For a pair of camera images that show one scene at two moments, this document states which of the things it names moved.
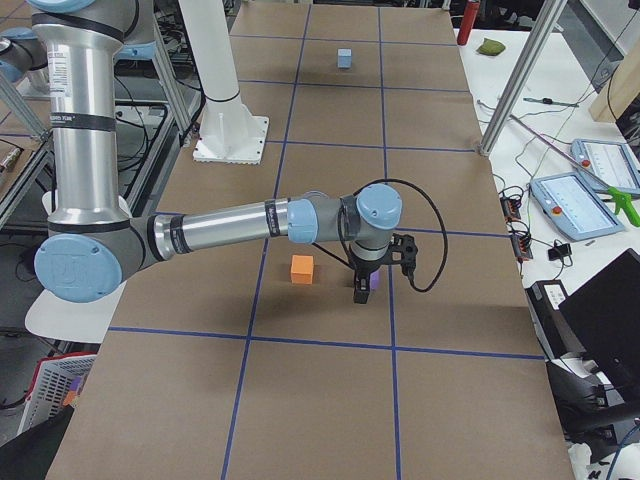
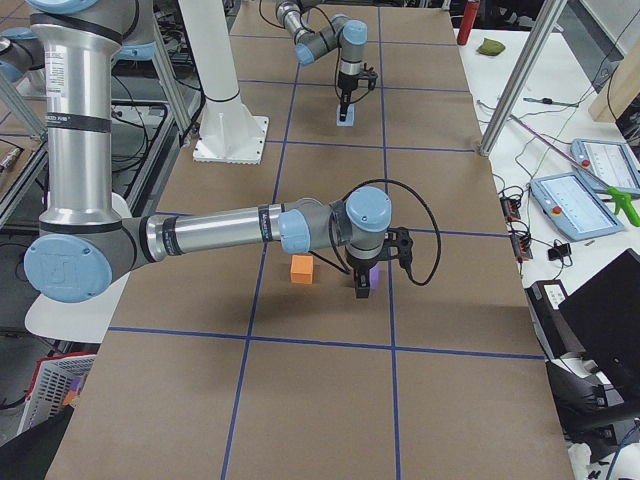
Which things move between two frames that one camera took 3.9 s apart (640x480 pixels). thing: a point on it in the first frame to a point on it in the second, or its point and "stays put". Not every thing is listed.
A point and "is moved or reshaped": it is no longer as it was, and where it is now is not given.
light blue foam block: [344, 58] is moved or reshaped
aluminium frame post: [547, 21] stays put
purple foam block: [374, 280] stays put
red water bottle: [469, 19] stays put
